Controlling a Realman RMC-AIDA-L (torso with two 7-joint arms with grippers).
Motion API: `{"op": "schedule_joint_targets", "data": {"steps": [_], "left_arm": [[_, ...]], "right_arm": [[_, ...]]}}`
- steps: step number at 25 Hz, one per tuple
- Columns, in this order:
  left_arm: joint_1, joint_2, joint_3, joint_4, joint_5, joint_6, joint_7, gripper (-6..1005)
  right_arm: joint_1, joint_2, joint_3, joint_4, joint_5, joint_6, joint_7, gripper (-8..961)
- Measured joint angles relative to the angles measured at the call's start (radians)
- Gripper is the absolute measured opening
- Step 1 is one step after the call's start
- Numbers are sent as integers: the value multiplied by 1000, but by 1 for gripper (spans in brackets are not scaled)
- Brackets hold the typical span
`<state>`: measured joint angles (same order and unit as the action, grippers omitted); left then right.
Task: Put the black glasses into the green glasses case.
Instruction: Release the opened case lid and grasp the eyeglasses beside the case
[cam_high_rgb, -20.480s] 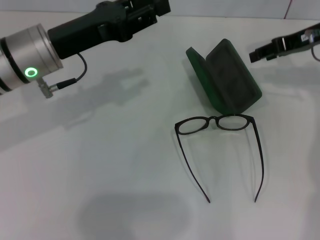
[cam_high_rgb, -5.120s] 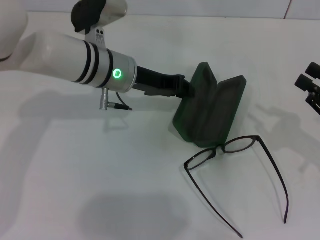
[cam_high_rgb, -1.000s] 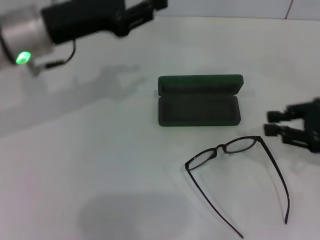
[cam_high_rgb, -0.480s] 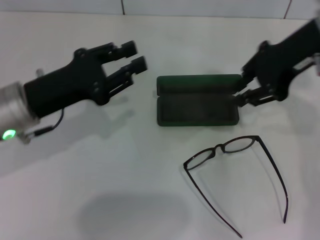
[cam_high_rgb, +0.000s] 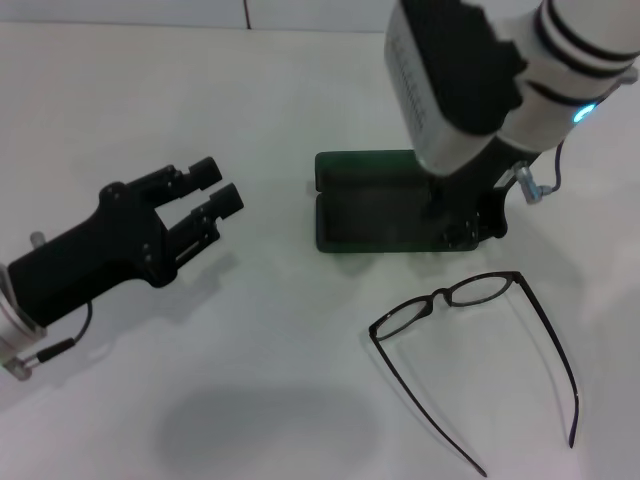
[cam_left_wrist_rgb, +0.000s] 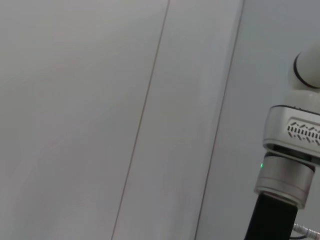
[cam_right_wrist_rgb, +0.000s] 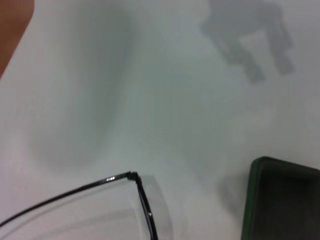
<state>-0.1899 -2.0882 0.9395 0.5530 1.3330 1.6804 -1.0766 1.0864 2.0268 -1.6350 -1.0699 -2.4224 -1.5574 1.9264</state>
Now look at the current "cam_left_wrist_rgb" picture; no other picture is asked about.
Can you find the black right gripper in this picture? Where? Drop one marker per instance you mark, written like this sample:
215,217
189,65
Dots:
270,220

